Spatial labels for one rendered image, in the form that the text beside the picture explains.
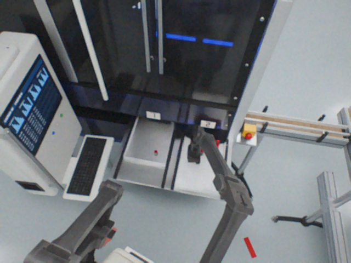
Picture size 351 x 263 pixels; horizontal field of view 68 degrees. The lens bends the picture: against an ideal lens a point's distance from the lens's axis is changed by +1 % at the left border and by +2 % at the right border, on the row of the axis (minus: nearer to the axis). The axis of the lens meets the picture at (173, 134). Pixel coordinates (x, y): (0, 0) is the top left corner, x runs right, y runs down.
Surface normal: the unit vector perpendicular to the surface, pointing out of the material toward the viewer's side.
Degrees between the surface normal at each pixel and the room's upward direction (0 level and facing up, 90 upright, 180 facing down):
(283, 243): 0
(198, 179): 0
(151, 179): 0
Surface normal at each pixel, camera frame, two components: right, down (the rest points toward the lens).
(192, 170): 0.02, -0.55
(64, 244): 0.36, -0.88
